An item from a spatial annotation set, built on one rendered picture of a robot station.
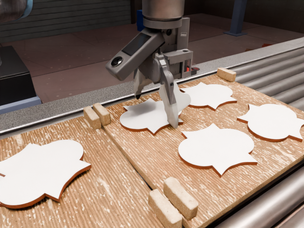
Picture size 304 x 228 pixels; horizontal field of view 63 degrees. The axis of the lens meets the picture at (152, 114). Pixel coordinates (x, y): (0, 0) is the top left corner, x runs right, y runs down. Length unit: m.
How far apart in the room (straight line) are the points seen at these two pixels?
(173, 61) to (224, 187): 0.24
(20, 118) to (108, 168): 0.30
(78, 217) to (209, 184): 0.20
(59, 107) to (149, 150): 0.30
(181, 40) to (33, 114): 0.39
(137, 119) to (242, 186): 0.24
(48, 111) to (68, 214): 0.34
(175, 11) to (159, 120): 0.22
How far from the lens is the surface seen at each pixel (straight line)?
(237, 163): 0.44
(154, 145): 0.46
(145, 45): 0.45
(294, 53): 1.16
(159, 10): 0.44
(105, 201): 0.38
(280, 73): 0.92
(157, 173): 0.41
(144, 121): 0.51
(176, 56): 0.48
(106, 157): 0.45
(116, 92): 0.70
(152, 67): 0.48
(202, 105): 0.58
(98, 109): 0.53
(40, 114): 0.65
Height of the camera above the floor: 1.23
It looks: 32 degrees down
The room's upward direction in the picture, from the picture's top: straight up
